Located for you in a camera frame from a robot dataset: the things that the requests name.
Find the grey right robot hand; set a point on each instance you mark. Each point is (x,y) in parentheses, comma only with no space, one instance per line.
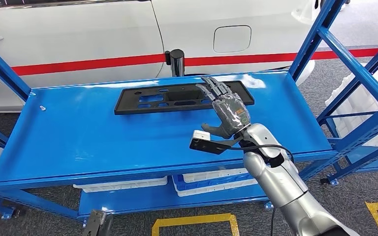
(231,114)

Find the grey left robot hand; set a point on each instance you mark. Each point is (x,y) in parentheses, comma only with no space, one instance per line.
(97,226)

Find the long black plastic panel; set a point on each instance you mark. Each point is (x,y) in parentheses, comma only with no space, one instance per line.
(127,104)

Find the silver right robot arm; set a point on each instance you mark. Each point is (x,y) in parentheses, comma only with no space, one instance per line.
(283,189)

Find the small white clip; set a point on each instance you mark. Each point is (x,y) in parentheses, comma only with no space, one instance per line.
(43,108)

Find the black stanchion post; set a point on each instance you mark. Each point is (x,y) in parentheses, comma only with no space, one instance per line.
(177,63)

